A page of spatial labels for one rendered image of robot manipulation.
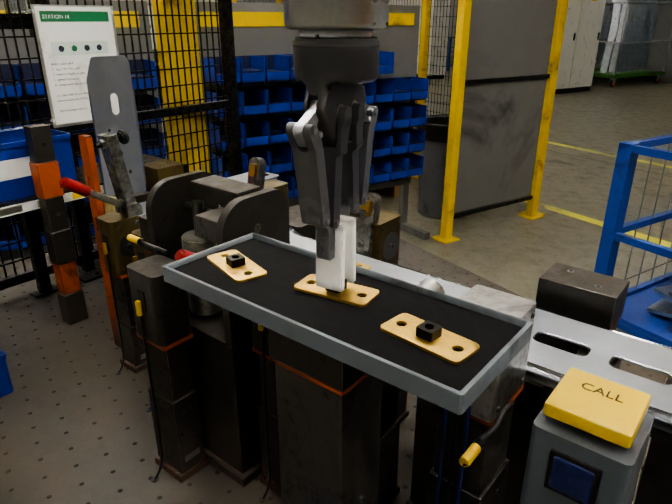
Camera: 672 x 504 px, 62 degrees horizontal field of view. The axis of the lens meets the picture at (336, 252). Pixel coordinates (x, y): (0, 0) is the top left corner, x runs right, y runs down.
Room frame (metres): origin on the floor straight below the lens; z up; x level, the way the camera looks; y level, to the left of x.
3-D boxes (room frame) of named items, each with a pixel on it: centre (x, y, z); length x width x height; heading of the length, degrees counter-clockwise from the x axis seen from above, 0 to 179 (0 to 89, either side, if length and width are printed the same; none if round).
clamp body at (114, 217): (1.06, 0.45, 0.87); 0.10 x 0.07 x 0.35; 141
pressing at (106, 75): (1.38, 0.54, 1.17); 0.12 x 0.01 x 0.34; 141
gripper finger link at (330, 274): (0.50, 0.01, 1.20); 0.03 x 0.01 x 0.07; 60
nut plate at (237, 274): (0.58, 0.11, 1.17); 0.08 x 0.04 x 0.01; 35
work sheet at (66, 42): (1.63, 0.70, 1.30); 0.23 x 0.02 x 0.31; 141
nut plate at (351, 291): (0.51, 0.00, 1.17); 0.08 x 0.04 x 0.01; 60
